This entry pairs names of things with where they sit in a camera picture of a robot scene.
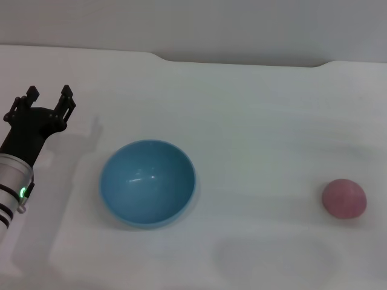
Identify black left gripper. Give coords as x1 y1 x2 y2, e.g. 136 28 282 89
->
0 85 77 167

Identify pink peach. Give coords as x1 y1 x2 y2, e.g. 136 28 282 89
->
321 178 368 219

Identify blue bowl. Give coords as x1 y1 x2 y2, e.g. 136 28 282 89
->
99 139 198 230

